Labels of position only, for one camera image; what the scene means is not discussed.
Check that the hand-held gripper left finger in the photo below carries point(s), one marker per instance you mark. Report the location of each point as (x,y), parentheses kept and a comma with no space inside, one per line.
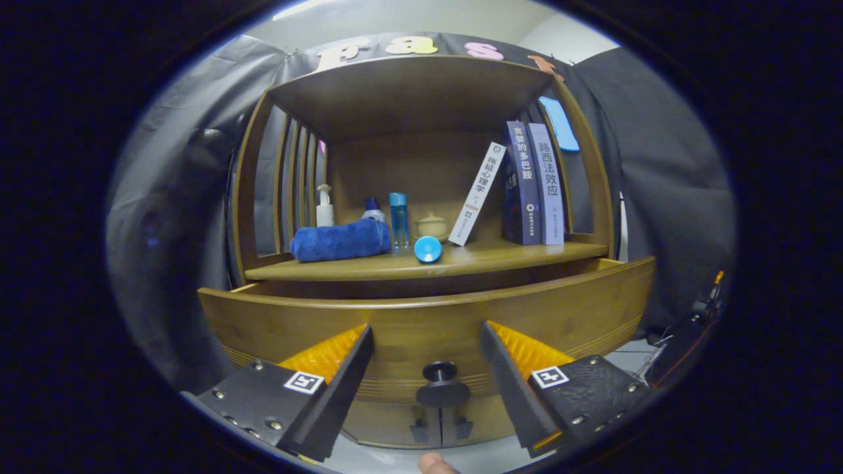
(344,385)

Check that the wooden countertop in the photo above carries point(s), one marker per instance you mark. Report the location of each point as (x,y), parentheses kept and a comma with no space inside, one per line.
(500,253)

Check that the white book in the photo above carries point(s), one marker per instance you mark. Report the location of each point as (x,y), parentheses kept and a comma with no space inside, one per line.
(477,194)

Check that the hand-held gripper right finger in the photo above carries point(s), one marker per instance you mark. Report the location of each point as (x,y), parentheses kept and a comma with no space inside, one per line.
(510,388)

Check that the rolled blue towel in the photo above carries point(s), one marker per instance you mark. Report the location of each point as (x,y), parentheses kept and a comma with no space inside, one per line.
(339,240)

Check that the small white bottle blue cap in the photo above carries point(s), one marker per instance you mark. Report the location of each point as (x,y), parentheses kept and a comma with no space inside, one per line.
(373,212)

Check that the small blue cylindrical item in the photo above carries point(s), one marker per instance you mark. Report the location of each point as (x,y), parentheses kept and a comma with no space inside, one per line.
(428,249)

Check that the white pump bottle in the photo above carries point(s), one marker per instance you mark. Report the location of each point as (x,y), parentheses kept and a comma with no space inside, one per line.
(325,214)

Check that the tall blue bottle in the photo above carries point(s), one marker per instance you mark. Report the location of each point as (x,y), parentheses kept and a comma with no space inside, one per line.
(398,217)

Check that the black device with orange part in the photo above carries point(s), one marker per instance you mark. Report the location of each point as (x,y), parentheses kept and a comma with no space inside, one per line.
(708,299)

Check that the wooden cabinet door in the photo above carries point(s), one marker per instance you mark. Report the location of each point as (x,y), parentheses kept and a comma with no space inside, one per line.
(382,421)
(487,415)

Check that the dark blue book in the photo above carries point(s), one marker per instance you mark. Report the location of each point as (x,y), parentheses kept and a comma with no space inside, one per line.
(523,191)

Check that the dark side table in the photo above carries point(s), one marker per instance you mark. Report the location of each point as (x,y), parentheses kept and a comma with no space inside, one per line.
(681,349)

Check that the wooden cabinet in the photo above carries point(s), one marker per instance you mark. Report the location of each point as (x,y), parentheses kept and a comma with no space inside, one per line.
(408,164)

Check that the beige lidded cup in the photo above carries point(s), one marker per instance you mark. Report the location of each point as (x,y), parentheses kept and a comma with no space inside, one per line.
(433,227)

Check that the wooden drawer with black knob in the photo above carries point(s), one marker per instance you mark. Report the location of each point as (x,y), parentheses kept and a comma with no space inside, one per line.
(428,316)

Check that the black backdrop cloth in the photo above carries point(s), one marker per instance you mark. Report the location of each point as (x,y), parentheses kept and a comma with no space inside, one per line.
(178,197)

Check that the light purple book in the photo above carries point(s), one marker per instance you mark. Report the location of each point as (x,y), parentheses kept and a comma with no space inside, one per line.
(548,191)

